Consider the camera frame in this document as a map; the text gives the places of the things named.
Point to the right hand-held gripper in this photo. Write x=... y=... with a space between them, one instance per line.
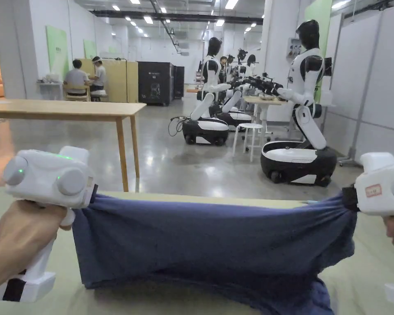
x=381 y=193

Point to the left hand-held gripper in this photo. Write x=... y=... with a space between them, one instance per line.
x=46 y=178

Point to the dark blue shirt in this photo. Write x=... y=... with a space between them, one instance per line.
x=210 y=242

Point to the person's left forearm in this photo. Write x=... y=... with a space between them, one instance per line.
x=0 y=267

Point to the person's left hand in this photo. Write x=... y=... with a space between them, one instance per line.
x=26 y=226

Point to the light wooden cabinet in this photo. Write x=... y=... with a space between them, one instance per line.
x=118 y=82

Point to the bed with pale green sheet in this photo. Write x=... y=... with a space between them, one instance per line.
x=52 y=303

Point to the white and black humanoid robot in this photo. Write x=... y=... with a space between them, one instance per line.
x=238 y=105
x=210 y=85
x=307 y=82

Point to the large black cabinet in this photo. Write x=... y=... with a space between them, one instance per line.
x=155 y=82

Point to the small black cabinet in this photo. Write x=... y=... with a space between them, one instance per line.
x=179 y=82

